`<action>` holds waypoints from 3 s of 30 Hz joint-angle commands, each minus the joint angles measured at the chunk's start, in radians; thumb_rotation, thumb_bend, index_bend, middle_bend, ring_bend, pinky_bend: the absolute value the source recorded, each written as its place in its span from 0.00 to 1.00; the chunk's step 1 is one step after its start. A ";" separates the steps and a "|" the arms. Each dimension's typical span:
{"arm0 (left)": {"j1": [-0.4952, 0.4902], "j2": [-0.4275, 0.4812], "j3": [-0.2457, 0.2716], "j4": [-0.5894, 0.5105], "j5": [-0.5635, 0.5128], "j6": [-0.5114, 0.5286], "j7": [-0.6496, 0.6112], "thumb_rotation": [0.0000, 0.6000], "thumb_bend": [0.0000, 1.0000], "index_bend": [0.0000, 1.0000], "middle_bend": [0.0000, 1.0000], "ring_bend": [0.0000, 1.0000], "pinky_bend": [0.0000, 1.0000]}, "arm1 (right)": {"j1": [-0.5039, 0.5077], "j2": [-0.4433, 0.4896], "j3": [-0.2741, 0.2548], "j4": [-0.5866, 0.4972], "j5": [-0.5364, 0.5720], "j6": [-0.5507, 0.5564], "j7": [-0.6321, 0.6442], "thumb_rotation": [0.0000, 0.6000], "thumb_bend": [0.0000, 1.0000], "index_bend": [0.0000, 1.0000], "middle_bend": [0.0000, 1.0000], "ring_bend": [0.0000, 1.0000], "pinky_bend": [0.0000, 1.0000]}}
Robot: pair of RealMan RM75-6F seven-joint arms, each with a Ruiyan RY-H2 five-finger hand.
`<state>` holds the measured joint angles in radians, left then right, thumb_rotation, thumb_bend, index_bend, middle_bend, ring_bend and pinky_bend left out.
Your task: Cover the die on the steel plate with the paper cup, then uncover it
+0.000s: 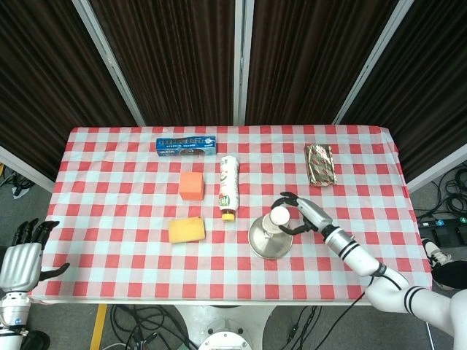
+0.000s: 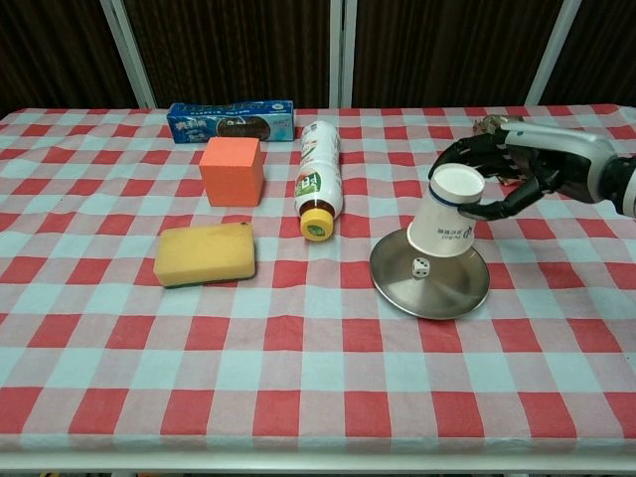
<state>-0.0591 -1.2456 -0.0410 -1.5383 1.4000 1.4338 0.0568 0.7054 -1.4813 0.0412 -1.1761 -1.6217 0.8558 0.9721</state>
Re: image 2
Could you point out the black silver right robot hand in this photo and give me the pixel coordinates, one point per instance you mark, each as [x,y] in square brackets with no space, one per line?
[556,154]

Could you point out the white paper cup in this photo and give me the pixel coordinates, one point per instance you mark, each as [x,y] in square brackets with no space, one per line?
[442,218]

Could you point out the white die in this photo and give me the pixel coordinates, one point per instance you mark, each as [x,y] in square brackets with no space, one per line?
[421,268]

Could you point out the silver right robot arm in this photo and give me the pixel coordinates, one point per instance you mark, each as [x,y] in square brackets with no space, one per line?
[623,186]

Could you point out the round metal plate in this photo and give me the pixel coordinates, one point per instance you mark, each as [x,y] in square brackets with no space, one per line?
[447,293]

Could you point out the gold foil snack packet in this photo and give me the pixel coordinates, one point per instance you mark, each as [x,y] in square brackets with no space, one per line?
[489,123]

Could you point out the white bottle with yellow cap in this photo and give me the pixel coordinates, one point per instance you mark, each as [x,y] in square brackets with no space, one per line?
[319,169]

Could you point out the orange foam cube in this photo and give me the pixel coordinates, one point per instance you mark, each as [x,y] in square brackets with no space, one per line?
[231,171]

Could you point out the blue cookie box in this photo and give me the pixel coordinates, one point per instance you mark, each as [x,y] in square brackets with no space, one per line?
[231,124]

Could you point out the red white checkered tablecloth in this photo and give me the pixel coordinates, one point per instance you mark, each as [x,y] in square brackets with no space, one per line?
[298,358]

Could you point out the yellow sponge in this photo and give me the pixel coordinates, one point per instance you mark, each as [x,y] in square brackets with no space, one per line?
[205,253]

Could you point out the white metal frame post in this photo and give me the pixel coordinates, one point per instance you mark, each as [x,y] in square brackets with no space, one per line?
[129,54]
[342,54]
[552,54]

